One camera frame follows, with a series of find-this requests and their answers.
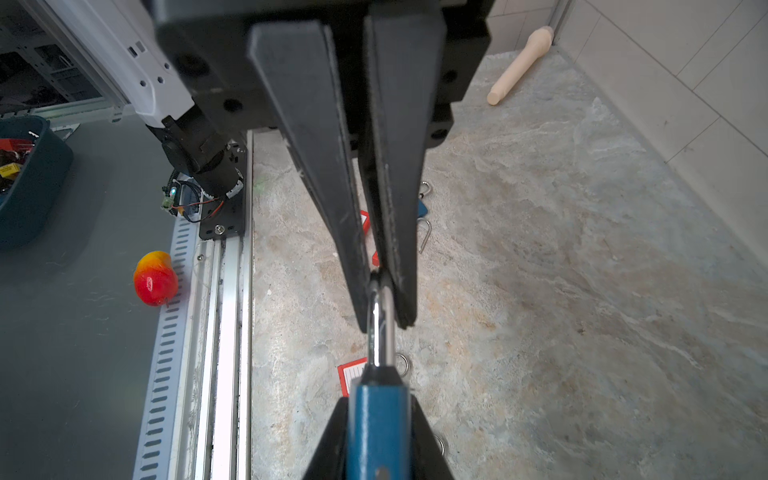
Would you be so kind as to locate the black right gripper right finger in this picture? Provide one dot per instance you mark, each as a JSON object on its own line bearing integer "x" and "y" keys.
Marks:
{"x": 427, "y": 463}

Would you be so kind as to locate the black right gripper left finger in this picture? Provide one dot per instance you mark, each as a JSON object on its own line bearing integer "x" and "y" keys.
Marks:
{"x": 329, "y": 459}

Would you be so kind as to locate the red padlock lower left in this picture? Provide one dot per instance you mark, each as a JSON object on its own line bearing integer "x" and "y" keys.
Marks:
{"x": 365, "y": 220}

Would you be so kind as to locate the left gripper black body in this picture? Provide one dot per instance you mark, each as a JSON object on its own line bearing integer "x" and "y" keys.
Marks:
{"x": 207, "y": 42}

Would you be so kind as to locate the red yellow mango toy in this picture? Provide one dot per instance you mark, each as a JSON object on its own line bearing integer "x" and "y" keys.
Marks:
{"x": 155, "y": 281}

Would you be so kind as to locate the red padlock with label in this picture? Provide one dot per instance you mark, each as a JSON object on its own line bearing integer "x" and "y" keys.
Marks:
{"x": 350, "y": 372}

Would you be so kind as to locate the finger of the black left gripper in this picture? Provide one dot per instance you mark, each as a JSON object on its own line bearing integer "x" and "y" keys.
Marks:
{"x": 296, "y": 63}
{"x": 403, "y": 52}

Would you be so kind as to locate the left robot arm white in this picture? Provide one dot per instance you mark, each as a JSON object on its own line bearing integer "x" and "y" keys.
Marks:
{"x": 118, "y": 39}

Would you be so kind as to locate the dark teal storage bin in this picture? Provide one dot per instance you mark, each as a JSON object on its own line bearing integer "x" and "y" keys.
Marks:
{"x": 27, "y": 204}

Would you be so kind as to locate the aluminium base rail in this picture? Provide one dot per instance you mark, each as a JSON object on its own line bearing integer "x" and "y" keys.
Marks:
{"x": 197, "y": 419}

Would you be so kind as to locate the beige cylinder peg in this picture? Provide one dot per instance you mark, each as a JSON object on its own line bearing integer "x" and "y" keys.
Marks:
{"x": 538, "y": 44}

